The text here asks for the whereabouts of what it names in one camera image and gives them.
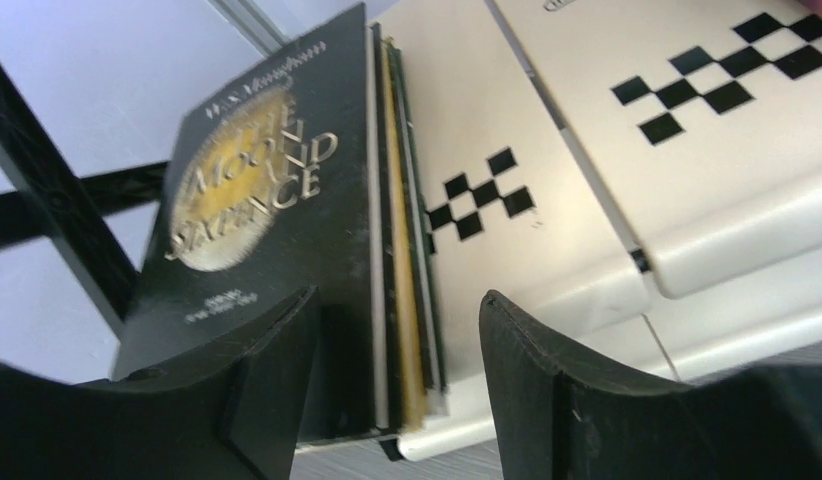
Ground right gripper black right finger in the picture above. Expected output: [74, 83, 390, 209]
[479, 290, 822, 479]

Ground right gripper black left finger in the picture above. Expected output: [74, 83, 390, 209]
[0, 287, 319, 479]

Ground yellow book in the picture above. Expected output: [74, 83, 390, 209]
[379, 40, 427, 432]

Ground green gold cover book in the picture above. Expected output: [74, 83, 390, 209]
[385, 42, 448, 401]

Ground black Moon Sixpence book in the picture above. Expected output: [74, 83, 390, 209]
[112, 3, 401, 443]

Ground cream three-tier shelf rack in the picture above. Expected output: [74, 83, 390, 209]
[0, 0, 822, 463]

